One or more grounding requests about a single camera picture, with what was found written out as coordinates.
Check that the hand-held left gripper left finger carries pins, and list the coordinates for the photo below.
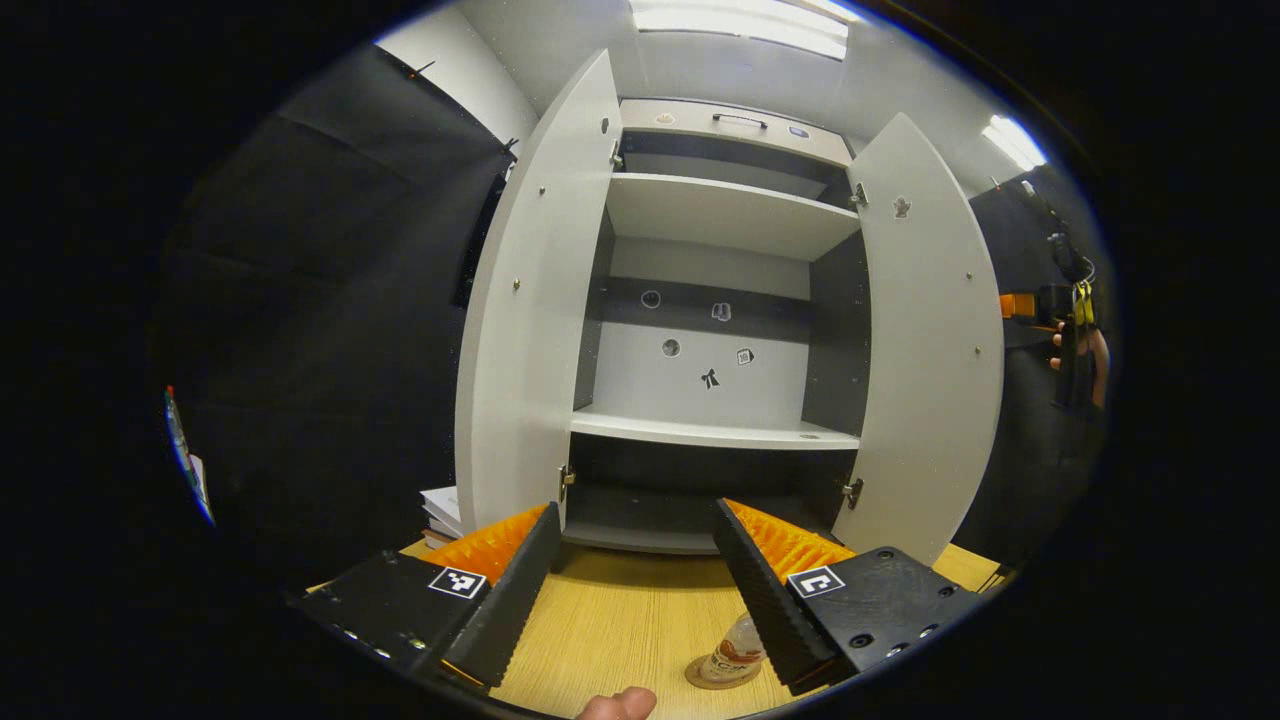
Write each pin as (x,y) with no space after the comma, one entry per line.
(520,590)

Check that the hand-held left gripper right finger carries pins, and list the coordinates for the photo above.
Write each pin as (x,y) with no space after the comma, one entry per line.
(760,590)

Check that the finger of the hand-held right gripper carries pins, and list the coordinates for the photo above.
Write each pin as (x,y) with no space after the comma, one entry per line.
(1050,303)

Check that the clear plastic bottle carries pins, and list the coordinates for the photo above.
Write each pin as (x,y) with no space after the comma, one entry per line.
(735,655)

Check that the round wooden coaster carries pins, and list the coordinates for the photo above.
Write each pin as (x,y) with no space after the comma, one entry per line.
(700,676)

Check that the grey cabinet door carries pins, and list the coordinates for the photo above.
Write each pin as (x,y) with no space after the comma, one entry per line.
(530,350)
(930,350)

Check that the grey cabinet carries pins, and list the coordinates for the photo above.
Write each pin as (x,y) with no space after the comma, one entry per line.
(720,215)

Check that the small ceiling light panel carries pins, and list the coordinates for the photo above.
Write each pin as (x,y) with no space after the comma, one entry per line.
(1015,142)

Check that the black backdrop cloth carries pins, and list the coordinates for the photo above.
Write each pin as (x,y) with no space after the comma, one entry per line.
(330,350)

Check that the large ceiling light panel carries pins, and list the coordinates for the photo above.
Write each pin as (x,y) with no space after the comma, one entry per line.
(740,25)

